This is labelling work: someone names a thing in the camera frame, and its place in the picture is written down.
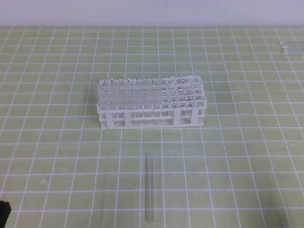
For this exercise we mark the clear glass test tube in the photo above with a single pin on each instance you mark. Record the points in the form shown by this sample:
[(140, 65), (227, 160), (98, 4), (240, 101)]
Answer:
[(149, 188)]

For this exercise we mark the white plastic test tube rack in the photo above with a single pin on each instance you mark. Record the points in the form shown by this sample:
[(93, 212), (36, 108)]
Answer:
[(176, 102)]

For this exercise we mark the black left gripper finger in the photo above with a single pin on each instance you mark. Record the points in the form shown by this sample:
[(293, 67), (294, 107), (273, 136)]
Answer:
[(5, 210)]

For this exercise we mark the spare glass tubes pile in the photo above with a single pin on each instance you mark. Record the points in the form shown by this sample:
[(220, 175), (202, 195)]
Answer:
[(292, 47)]

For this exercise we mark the green grid tablecloth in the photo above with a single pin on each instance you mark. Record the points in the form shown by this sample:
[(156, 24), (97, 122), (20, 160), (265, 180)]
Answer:
[(243, 169)]

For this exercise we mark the clear test tube in rack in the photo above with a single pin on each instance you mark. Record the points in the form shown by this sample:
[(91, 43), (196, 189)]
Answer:
[(107, 84), (125, 90), (139, 94), (116, 91), (148, 93)]

